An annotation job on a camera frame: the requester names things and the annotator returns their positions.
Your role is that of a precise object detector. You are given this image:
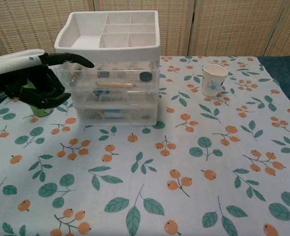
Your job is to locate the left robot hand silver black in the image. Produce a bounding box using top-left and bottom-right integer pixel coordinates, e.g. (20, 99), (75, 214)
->
(0, 49), (95, 109)

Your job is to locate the white compartment organizer box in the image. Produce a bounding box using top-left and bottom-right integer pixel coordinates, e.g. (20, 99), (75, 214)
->
(54, 10), (161, 127)

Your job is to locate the green drink can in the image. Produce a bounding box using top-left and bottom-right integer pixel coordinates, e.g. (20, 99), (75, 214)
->
(24, 82), (55, 118)

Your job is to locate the small blue white box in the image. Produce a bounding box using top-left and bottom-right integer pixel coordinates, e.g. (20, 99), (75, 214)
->
(103, 109), (123, 119)

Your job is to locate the black round object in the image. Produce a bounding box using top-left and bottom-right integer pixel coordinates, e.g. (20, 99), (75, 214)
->
(139, 71), (153, 82)

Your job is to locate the fruit and leaf print tablecloth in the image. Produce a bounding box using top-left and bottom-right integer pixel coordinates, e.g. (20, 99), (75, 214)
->
(0, 56), (290, 236)

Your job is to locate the woven bamboo folding screen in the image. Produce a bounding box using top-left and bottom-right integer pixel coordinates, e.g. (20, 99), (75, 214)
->
(0, 0), (290, 61)

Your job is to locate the white floral paper cup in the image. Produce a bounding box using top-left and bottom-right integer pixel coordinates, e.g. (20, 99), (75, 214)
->
(202, 63), (228, 97)

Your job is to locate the metal bead chain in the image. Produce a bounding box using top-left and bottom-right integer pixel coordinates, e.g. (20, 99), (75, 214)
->
(69, 64), (83, 87)

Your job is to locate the wooden handled tool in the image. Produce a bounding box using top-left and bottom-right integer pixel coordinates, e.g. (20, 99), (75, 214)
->
(96, 82), (137, 89)

